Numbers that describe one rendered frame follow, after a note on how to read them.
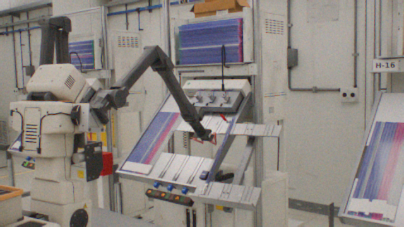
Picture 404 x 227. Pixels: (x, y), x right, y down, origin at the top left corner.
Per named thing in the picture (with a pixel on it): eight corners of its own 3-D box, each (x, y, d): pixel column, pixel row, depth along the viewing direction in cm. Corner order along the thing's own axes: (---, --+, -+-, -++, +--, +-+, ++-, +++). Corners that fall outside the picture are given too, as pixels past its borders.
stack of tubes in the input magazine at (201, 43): (240, 62, 258) (239, 16, 256) (178, 65, 291) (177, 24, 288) (252, 62, 268) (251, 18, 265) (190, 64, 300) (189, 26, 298)
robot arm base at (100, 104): (76, 107, 172) (98, 108, 166) (87, 94, 177) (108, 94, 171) (86, 123, 177) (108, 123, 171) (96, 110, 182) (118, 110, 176)
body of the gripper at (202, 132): (199, 130, 249) (192, 122, 245) (213, 131, 242) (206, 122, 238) (194, 139, 246) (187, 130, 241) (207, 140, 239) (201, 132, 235)
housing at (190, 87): (250, 104, 266) (242, 88, 257) (191, 102, 297) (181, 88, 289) (255, 94, 270) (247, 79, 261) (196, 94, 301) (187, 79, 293)
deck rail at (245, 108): (204, 195, 231) (199, 188, 227) (202, 194, 232) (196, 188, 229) (255, 98, 266) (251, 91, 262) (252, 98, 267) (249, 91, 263)
